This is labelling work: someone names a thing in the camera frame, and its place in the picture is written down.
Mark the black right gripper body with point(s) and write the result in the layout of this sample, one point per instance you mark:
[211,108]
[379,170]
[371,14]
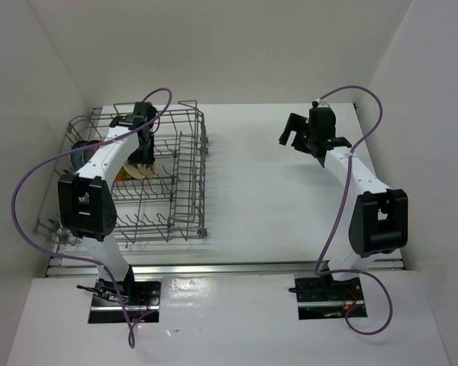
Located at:
[313,136]

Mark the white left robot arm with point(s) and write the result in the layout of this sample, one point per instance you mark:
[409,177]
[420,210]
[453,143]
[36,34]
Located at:
[87,208]

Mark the grey wire dish rack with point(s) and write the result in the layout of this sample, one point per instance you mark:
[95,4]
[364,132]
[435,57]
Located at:
[169,206]

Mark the cream plate with floral print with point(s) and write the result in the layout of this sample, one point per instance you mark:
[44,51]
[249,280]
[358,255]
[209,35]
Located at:
[144,171]

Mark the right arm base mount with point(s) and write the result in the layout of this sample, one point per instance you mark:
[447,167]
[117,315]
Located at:
[325,298]

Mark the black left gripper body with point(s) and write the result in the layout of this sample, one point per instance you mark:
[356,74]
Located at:
[144,154]

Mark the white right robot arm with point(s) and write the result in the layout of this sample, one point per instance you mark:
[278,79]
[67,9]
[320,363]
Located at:
[378,223]

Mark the cream plate with black mark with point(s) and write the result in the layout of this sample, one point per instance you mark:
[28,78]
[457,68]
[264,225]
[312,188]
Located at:
[128,171]

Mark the orange plastic plate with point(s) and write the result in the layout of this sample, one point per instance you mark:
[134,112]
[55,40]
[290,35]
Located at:
[119,177]

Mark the blue floral plate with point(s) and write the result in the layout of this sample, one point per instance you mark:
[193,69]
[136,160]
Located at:
[76,159]
[87,154]

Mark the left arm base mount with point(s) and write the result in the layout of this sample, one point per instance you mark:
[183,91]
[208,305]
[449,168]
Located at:
[142,307]

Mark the aluminium rail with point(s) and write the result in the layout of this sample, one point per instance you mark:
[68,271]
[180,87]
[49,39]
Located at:
[251,268]

